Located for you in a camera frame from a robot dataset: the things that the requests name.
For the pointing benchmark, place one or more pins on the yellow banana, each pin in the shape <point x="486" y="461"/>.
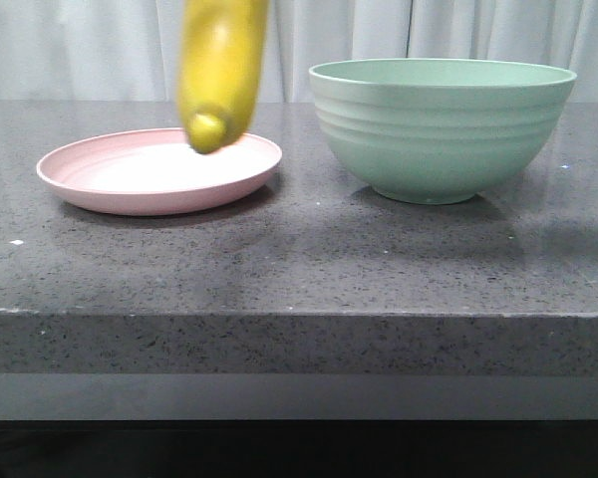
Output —
<point x="219" y="70"/>

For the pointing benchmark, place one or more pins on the white curtain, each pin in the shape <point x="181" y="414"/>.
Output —
<point x="128" y="50"/>

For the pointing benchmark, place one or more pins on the pink plate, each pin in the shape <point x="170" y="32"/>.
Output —
<point x="153" y="172"/>

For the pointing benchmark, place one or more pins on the green bowl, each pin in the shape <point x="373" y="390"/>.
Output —
<point x="437" y="131"/>

